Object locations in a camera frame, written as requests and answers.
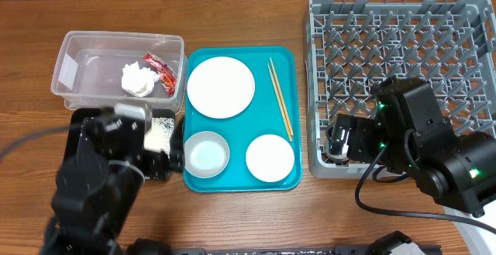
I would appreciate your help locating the white tissue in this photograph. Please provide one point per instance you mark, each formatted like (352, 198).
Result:
(138, 81)

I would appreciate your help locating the teal serving tray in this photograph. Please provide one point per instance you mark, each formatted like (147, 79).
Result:
(261, 117)

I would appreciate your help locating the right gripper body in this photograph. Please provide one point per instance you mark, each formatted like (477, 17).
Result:
(367, 138)

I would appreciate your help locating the clear plastic waste bin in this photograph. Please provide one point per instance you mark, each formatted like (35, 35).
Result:
(88, 71)

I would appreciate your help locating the grey dishwasher rack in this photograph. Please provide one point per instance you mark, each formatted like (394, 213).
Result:
(350, 45)

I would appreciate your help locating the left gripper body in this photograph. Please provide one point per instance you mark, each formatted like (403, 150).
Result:
(153, 162)

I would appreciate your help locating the pink bowl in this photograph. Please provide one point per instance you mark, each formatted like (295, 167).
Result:
(270, 158)

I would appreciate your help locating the white rice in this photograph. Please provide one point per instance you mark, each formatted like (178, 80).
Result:
(159, 136)

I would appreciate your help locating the grey bowl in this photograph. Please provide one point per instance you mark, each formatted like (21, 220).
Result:
(206, 154)

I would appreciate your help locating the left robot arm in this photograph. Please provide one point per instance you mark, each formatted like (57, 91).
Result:
(98, 185)

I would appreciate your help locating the black plastic tray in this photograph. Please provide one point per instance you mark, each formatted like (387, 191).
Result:
(75, 131)

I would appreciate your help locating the red snack wrapper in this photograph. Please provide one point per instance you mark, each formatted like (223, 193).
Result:
(168, 77)

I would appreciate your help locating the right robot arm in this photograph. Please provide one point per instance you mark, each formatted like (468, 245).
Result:
(410, 137)

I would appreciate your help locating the white cup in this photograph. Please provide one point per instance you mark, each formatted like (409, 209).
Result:
(336, 157)

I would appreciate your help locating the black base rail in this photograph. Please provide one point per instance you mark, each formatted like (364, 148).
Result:
(393, 243)

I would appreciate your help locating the large white plate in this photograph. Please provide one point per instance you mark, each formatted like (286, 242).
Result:
(221, 87)

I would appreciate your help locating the wooden chopstick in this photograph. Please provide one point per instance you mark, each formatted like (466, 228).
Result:
(281, 95)
(279, 103)

